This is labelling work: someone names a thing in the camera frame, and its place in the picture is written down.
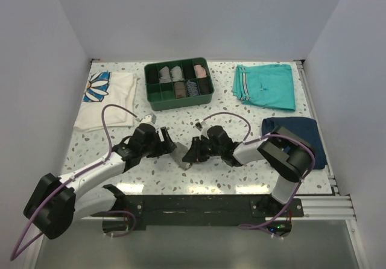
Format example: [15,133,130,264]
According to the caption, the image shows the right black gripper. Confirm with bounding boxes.
[183,136,223,163]

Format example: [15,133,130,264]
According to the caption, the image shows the grey striped rolled sock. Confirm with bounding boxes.
[159,66,172,83]

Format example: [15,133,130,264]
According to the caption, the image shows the teal folded shorts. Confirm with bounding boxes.
[232,64,296,112]

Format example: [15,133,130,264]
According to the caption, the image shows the navy folded garment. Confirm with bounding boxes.
[261,117,327,170]

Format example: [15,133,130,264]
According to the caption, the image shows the aluminium frame rail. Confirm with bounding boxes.
[300,195,356,220]

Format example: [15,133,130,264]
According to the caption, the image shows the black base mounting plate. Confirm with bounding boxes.
[101,190,306,232]

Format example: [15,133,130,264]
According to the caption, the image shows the grey cream underwear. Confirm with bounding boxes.
[170,142,192,171]

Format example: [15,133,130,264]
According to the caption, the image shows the pink rolled underwear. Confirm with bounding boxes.
[194,65,207,78]

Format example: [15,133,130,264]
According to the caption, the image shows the navy striped rolled sock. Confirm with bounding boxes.
[186,80,200,97]

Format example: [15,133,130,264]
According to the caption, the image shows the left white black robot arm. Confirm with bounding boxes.
[24,124,177,239]

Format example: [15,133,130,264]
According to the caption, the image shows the white daisy print shirt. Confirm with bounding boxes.
[74,71,138,131]

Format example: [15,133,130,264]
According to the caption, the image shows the brown rolled underwear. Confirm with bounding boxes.
[174,81,187,99]

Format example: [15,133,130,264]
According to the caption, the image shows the black rolled underwear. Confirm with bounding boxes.
[197,78,212,95]

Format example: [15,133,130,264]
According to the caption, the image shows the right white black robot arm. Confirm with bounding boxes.
[182,125,316,217]

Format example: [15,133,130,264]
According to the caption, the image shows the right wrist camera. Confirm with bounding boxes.
[194,121,233,146]

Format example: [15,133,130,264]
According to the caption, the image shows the green compartment organizer tray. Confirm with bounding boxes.
[144,57,215,111]

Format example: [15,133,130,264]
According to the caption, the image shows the white grey rolled sock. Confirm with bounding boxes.
[170,66,184,82]

